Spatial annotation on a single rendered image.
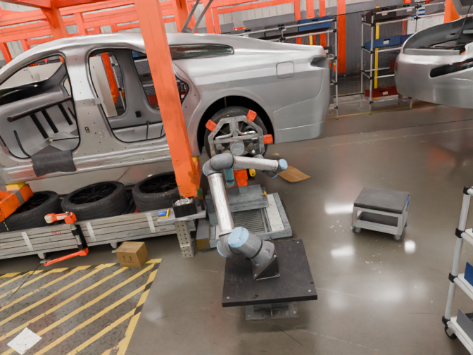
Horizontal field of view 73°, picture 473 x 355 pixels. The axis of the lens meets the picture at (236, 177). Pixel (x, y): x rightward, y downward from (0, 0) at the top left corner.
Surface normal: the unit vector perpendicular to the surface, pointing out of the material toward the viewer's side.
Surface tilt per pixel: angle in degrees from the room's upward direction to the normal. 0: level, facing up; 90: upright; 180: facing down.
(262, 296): 0
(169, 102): 90
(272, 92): 90
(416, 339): 0
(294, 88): 90
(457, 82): 90
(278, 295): 0
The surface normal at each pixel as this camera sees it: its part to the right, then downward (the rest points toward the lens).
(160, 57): 0.04, 0.39
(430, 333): -0.15, -0.91
